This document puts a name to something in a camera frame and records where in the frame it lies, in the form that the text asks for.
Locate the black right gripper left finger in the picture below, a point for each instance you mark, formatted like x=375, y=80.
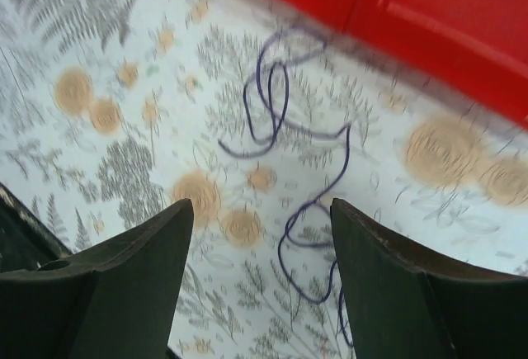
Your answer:
x=116, y=299

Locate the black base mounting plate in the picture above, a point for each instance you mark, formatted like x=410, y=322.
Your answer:
x=26, y=244

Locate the red three-compartment plastic tray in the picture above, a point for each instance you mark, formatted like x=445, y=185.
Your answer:
x=477, y=46

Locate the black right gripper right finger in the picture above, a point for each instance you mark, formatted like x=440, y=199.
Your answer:
x=407, y=301

